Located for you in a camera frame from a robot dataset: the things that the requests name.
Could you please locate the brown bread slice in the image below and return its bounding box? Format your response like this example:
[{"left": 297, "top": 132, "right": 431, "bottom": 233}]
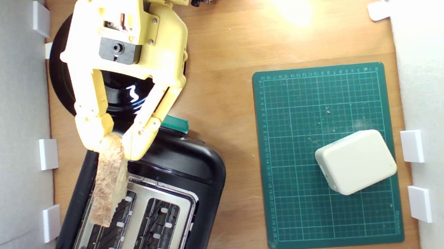
[{"left": 81, "top": 132, "right": 135, "bottom": 229}]

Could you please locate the green toaster lever knob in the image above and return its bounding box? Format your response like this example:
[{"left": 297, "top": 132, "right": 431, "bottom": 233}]
[{"left": 160, "top": 112, "right": 190, "bottom": 137}]

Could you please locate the white rounded block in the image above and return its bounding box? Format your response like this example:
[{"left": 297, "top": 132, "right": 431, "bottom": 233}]
[{"left": 312, "top": 127, "right": 400, "bottom": 198}]

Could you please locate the black round plate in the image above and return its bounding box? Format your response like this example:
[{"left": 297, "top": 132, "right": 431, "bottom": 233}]
[{"left": 42, "top": 0, "right": 194, "bottom": 135}]

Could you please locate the black two-slot toaster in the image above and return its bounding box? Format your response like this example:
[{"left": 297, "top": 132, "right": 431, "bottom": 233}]
[{"left": 22, "top": 109, "right": 235, "bottom": 249}]

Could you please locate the green cutting mat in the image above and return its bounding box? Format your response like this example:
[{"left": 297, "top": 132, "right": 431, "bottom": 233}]
[{"left": 248, "top": 57, "right": 406, "bottom": 249}]

